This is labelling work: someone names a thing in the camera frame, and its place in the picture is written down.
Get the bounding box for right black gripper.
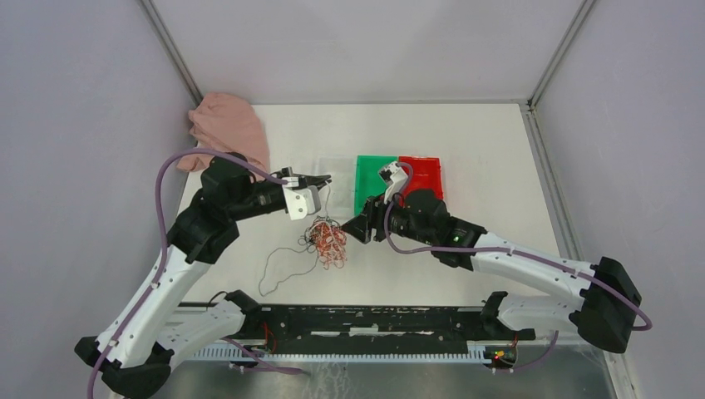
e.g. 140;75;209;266
341;187;435;246

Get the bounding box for orange cable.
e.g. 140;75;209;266
308;219;349;270

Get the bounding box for white cable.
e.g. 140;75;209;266
311;181;348;265

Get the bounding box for black cable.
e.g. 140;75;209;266
258;217;332;298

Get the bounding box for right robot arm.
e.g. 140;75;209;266
342;190;653;353

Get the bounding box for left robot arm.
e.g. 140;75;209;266
75;150;332;398

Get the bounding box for clear plastic bin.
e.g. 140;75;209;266
314;155;356;220

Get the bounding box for green plastic bin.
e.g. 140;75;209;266
353;155;398;215

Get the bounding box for red plastic bin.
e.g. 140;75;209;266
398;156;444;200

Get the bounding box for pink cloth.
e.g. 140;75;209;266
188;92;271;172

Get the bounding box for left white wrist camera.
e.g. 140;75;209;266
283;185;322;221

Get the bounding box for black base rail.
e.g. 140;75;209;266
230;304;536;355

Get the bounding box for aluminium frame rail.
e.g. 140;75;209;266
175;299;624;346

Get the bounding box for white slotted cable duct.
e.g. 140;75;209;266
187;342;491;365

